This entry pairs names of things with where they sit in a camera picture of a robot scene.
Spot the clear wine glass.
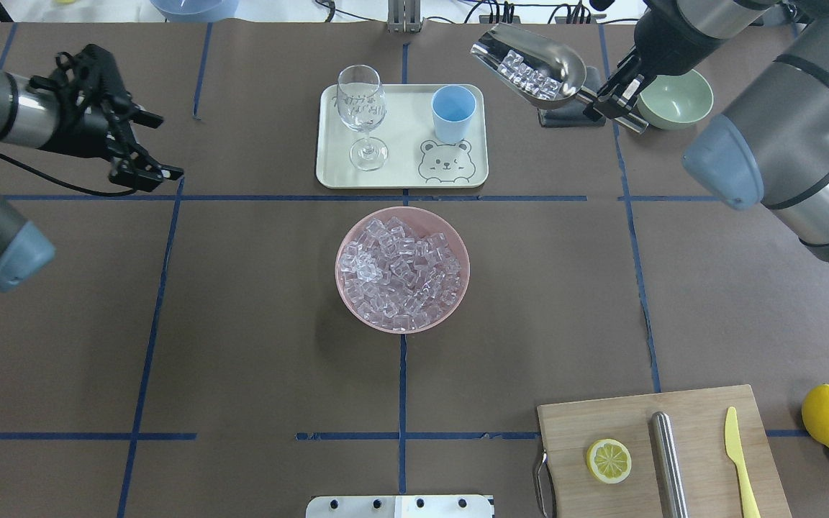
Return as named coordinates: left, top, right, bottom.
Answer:
left=337, top=63, right=388, bottom=171

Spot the yellow plastic knife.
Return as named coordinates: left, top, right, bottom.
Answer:
left=723, top=406, right=761, bottom=517

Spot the light blue cup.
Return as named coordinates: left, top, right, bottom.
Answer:
left=431, top=85, right=478, bottom=144

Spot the blue bowl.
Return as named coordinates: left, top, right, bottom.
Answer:
left=149, top=0, right=240, bottom=23

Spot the lemon half slice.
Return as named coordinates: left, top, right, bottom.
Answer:
left=585, top=438, right=633, bottom=484

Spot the metal cylinder rod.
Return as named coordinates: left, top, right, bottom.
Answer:
left=649, top=411, right=690, bottom=517

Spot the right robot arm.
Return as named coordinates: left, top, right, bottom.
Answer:
left=586, top=1, right=829, bottom=263

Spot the metal ice scoop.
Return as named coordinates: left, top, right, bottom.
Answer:
left=470, top=22, right=649, bottom=135

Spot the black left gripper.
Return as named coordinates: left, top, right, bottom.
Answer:
left=30, top=44, right=184, bottom=191

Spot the wooden cutting board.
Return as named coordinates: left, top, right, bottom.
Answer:
left=537, top=386, right=792, bottom=517

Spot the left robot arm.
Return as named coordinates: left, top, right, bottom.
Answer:
left=0, top=43, right=184, bottom=293

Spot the green ceramic bowl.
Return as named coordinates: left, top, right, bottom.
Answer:
left=635, top=70, right=714, bottom=130

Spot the dark grey folded cloth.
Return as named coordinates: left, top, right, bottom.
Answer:
left=537, top=65, right=605, bottom=128

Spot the cream serving tray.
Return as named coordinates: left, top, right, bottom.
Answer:
left=316, top=84, right=489, bottom=189

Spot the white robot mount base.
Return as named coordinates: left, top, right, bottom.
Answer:
left=305, top=493, right=496, bottom=517

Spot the aluminium frame post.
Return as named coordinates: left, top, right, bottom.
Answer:
left=387, top=0, right=423, bottom=33

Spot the pink bowl of ice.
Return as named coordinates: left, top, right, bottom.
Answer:
left=335, top=206, right=471, bottom=334

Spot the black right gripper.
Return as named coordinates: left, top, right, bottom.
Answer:
left=586, top=7, right=717, bottom=121

